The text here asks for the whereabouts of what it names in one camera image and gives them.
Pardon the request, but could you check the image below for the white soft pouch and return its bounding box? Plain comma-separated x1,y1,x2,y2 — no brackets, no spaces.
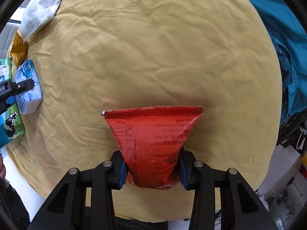
20,0,62,42

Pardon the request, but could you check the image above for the teal bean bag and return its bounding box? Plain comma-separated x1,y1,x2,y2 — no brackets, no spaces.
249,0,306,122

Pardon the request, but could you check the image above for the open cardboard box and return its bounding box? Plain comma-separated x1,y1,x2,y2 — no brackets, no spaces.
0,57,27,148

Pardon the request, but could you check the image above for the yellow tablecloth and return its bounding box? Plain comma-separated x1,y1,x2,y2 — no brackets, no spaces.
5,0,283,223

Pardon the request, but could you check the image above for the light blue tissue pack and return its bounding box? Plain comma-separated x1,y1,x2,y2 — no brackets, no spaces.
14,60,43,115

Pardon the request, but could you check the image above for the yellow patterned snack bag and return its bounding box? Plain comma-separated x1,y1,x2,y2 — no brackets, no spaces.
10,31,28,67

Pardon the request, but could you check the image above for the red snack packet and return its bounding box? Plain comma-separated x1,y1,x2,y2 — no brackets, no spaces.
101,106,204,190

